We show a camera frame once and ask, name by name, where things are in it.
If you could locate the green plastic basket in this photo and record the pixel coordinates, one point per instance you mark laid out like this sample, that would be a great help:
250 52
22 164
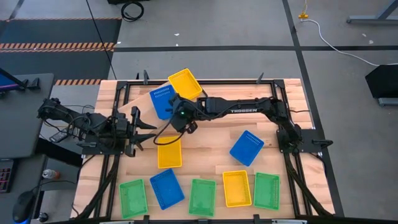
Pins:
266 190
202 197
133 198

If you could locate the black table clamp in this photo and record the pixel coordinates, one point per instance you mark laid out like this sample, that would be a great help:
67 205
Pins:
260 78
145 77

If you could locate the black floor mat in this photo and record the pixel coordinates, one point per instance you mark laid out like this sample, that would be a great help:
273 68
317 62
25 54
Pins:
62 31

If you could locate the black keyboard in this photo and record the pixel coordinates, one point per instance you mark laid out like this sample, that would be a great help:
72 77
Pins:
5 175

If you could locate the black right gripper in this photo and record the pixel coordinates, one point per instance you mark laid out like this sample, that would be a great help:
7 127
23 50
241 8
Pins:
183 107

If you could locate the yellow plug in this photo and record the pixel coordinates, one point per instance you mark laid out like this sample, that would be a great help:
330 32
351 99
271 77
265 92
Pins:
303 15

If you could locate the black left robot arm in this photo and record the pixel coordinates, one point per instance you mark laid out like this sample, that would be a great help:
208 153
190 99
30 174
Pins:
93 123

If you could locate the yellow plastic basket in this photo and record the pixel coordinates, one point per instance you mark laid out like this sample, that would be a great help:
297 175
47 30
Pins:
169 154
237 188
185 83

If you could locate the dark grey desk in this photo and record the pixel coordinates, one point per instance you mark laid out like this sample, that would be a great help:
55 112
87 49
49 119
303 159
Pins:
21 124

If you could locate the black computer mouse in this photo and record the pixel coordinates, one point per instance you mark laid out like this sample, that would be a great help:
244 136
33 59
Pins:
23 207

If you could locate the small black round object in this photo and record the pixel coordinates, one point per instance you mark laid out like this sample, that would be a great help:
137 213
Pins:
43 216

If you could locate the wooden shelf with black legs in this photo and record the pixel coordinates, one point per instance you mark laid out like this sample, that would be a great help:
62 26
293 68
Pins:
141 102

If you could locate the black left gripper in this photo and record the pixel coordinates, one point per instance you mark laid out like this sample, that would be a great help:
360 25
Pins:
119 129

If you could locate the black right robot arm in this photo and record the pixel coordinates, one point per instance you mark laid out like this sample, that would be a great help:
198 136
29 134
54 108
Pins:
245 107

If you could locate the blue plastic basket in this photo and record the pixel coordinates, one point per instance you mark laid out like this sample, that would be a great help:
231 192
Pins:
246 147
161 101
166 188

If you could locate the monitor with black stand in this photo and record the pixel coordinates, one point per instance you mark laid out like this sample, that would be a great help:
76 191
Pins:
9 84

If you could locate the grey metal table leg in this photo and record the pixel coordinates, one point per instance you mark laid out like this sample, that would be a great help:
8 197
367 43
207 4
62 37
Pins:
367 20

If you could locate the black aluminium table frame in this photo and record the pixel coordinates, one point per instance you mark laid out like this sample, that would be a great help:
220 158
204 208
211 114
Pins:
236 82

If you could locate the black box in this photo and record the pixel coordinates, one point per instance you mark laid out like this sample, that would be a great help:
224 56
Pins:
384 82

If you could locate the clear plastic bottle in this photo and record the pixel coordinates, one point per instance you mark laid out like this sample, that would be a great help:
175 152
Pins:
49 174

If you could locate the white bracket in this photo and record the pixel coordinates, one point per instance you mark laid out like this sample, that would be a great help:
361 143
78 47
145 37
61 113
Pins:
116 222
289 221

